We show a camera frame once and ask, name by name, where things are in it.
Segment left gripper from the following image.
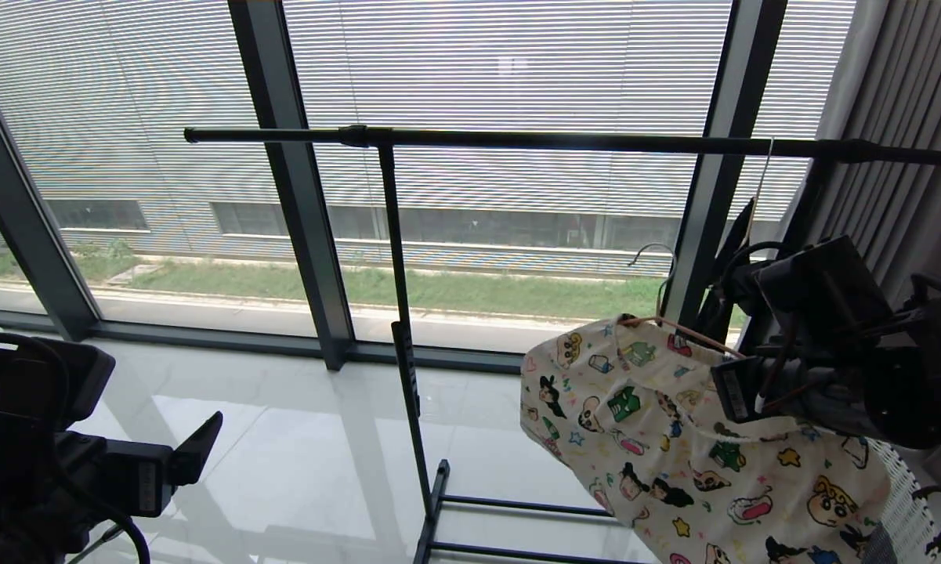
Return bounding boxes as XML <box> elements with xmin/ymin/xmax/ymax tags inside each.
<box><xmin>55</xmin><ymin>410</ymin><xmax>225</xmax><ymax>519</ymax></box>

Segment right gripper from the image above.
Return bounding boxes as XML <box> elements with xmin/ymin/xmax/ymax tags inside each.
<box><xmin>710</xmin><ymin>351</ymin><xmax>831</xmax><ymax>428</ymax></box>

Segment black garment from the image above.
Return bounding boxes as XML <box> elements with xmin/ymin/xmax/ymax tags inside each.
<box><xmin>696</xmin><ymin>199</ymin><xmax>758</xmax><ymax>347</ymax></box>

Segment cream printed garment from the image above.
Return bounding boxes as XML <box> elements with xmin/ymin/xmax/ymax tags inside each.
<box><xmin>519</xmin><ymin>313</ymin><xmax>894</xmax><ymax>564</ymax></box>

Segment pink clothes hanger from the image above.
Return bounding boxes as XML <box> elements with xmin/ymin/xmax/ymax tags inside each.
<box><xmin>617</xmin><ymin>243</ymin><xmax>747</xmax><ymax>363</ymax></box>
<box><xmin>747</xmin><ymin>138</ymin><xmax>776</xmax><ymax>245</ymax></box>

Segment white laundry basket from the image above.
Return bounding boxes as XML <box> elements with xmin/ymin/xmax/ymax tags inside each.
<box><xmin>860</xmin><ymin>437</ymin><xmax>941</xmax><ymax>564</ymax></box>

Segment black clothes rack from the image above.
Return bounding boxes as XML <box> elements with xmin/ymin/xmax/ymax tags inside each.
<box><xmin>184</xmin><ymin>124</ymin><xmax>941</xmax><ymax>564</ymax></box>

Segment window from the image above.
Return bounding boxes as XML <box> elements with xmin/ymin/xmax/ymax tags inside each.
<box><xmin>0</xmin><ymin>0</ymin><xmax>856</xmax><ymax>375</ymax></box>

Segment black cable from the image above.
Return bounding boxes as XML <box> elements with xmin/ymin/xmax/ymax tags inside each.
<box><xmin>51</xmin><ymin>462</ymin><xmax>152</xmax><ymax>564</ymax></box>
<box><xmin>719</xmin><ymin>240</ymin><xmax>792</xmax><ymax>292</ymax></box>
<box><xmin>0</xmin><ymin>332</ymin><xmax>73</xmax><ymax>408</ymax></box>

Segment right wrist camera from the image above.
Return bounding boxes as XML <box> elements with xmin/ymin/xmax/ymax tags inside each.
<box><xmin>725</xmin><ymin>235</ymin><xmax>885</xmax><ymax>334</ymax></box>

